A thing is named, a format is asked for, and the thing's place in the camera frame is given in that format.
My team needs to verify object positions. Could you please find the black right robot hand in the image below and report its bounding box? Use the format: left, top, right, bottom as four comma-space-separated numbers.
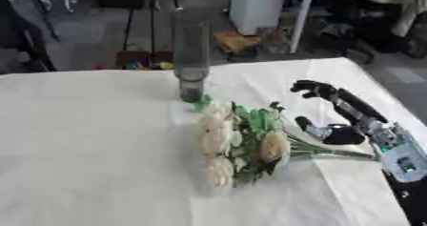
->
288, 79, 391, 146

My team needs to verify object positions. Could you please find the cream artificial flower bouquet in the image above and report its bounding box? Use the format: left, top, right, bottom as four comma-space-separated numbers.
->
187, 93, 380, 190

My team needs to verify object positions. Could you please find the tall grey glass vase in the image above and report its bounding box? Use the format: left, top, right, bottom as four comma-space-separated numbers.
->
170, 7, 214, 104

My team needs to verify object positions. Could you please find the white cabinet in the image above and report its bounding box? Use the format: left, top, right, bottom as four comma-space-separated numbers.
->
228, 0, 291, 36

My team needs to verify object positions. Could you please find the red toy box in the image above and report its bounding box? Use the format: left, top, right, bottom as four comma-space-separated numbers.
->
113, 50, 177, 71

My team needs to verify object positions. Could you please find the black tripod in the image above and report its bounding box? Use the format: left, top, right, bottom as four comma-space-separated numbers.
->
120, 0, 182, 70

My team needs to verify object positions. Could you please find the white pole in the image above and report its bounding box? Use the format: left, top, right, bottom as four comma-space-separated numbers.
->
288, 0, 320, 54

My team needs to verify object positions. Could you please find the orange bag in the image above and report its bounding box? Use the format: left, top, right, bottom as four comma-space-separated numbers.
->
213, 30, 264, 55

